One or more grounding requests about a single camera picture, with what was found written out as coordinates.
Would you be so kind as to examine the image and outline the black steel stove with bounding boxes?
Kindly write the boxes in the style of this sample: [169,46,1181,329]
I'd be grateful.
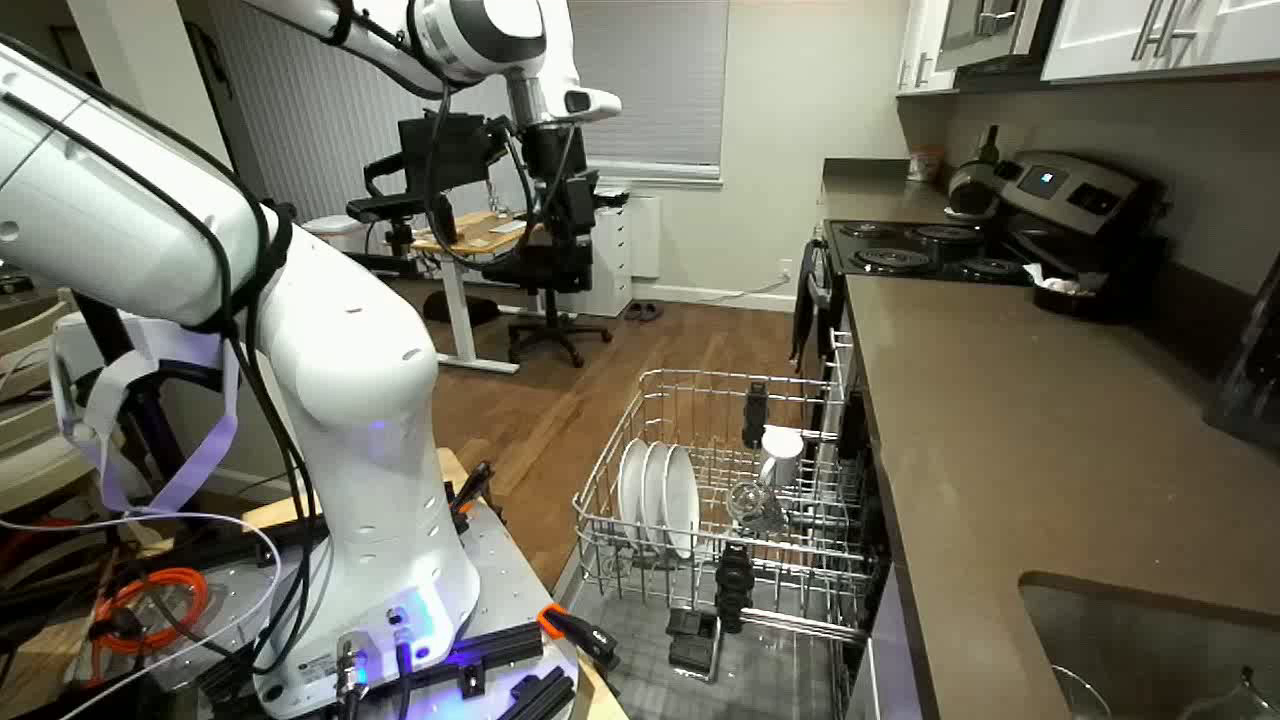
[792,148,1168,381]

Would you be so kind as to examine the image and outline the white window blind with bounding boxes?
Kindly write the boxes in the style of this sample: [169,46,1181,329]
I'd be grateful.
[567,0,733,190]

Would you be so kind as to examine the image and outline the black tripod leg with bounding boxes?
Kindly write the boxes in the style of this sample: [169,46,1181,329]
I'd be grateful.
[70,292,191,487]

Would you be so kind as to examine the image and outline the black clamp bar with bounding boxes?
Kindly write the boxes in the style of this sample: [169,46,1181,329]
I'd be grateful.
[490,664,579,720]
[444,621,552,699]

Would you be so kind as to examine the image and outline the wooden top desk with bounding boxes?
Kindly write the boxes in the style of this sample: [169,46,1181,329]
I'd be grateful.
[399,207,552,381]

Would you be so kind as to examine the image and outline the metal cabinet handle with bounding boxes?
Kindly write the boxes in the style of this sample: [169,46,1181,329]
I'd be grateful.
[1159,0,1202,74]
[1133,0,1173,69]

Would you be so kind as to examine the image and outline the black computer monitor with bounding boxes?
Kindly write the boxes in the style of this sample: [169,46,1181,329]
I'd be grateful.
[395,108,511,207]

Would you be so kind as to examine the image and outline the lavender strap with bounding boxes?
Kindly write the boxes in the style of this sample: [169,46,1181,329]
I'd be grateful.
[48,314,249,521]

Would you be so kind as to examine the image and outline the black kettle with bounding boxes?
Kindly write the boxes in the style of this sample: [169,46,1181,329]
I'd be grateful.
[941,120,1010,222]

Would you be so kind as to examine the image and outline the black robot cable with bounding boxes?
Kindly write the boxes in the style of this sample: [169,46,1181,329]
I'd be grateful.
[122,145,353,696]

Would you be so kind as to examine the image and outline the clear drinking glass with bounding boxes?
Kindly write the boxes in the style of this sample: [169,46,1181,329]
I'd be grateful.
[727,476,784,534]

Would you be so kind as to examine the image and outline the wooden shelf unit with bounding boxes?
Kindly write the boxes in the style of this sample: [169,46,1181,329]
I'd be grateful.
[0,272,102,518]

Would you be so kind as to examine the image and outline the grey robot table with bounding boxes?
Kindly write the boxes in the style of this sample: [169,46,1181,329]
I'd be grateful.
[132,446,630,720]

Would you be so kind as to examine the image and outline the white crumpled napkin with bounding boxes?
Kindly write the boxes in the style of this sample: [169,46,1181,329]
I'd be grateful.
[1021,259,1093,300]

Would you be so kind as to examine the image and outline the black clamp tool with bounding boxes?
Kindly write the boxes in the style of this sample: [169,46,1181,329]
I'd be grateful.
[449,456,499,536]

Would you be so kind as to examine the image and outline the black over-range microwave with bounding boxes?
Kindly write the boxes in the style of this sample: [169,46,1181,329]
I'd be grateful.
[935,0,1068,81]

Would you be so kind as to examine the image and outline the dishwasher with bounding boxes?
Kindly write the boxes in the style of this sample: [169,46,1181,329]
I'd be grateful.
[552,326,897,720]

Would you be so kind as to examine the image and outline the orange coiled cable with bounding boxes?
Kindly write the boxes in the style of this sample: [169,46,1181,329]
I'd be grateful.
[85,564,216,659]

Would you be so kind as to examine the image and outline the black office chair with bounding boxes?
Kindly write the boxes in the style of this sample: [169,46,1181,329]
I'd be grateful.
[476,166,630,372]

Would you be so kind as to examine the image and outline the orange black screwdriver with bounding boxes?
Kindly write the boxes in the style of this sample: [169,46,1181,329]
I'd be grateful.
[535,601,625,676]

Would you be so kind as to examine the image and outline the steel kitchen sink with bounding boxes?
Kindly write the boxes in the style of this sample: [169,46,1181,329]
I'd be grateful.
[1015,568,1280,720]

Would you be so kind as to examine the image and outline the wire dishwasher rack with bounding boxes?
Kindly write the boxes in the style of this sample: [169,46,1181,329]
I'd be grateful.
[567,364,890,646]

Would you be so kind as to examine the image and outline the white upper cabinet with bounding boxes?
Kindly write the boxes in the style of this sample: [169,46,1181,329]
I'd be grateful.
[1037,0,1280,90]
[890,0,960,100]

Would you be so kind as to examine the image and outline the black pan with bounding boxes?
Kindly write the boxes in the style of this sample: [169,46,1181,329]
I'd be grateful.
[1022,259,1133,326]

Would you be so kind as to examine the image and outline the black tumbler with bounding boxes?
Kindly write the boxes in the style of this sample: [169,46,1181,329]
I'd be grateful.
[741,377,775,452]

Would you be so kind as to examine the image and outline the white ceramic mug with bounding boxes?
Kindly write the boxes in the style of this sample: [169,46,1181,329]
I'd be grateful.
[755,426,806,491]

